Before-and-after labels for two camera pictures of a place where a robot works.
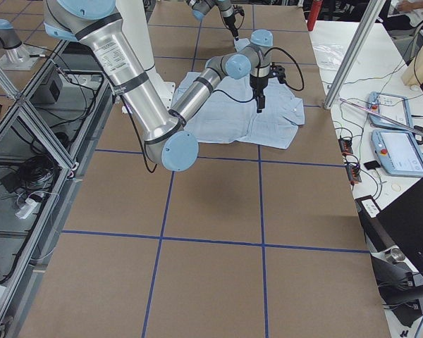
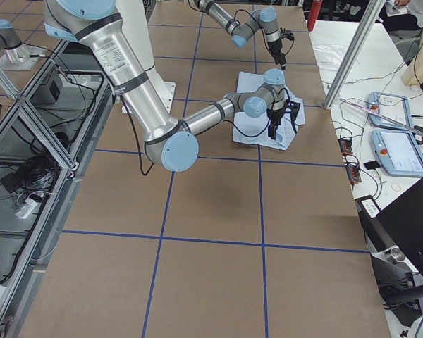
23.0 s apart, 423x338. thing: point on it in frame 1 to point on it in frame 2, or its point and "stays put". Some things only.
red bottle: [314, 9] stays put
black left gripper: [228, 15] to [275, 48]
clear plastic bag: [328, 55] stays put
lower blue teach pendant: [400, 153] stays put
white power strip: [25, 210] stays put
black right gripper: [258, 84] to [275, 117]
